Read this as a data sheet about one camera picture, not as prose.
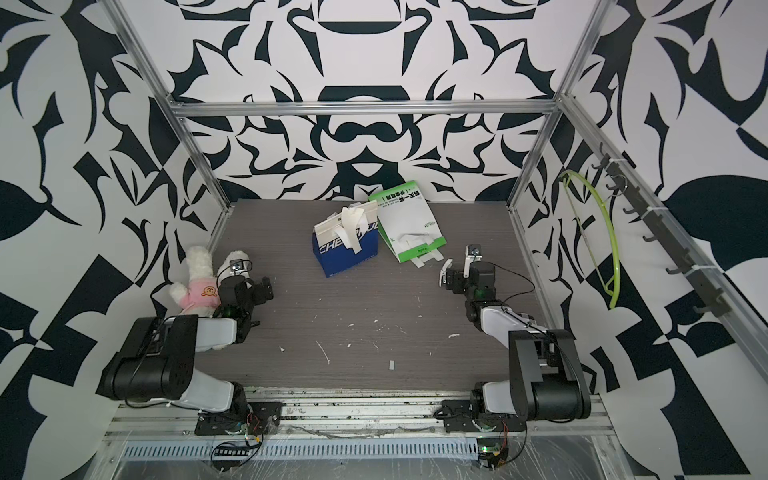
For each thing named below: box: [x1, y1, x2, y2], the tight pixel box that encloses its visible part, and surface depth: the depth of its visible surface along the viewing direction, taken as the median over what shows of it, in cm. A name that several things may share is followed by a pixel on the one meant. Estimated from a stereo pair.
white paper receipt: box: [334, 207, 369, 255], surface depth 86 cm
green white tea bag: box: [368, 181, 447, 263], surface depth 110 cm
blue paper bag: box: [312, 200, 378, 278], surface depth 88 cm
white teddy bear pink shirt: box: [169, 246, 222, 318], surface depth 89 cm
